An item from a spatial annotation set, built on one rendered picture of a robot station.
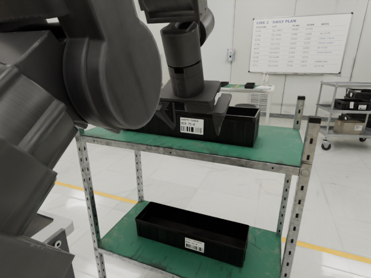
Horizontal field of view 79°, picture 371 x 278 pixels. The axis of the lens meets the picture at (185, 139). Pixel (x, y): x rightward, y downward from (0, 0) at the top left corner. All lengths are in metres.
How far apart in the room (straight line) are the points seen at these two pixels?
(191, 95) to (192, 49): 0.08
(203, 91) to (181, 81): 0.05
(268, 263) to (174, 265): 0.44
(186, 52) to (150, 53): 0.17
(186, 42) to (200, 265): 1.03
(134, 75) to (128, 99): 0.02
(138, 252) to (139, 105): 1.13
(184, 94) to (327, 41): 5.29
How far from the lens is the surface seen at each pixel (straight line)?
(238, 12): 5.72
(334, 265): 1.93
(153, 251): 1.27
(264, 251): 1.32
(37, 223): 0.38
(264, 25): 5.60
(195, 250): 1.23
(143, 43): 0.18
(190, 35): 0.35
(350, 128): 4.11
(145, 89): 0.18
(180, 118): 0.89
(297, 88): 5.61
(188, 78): 0.37
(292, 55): 5.55
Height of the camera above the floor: 1.25
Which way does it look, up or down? 19 degrees down
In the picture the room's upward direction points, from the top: straight up
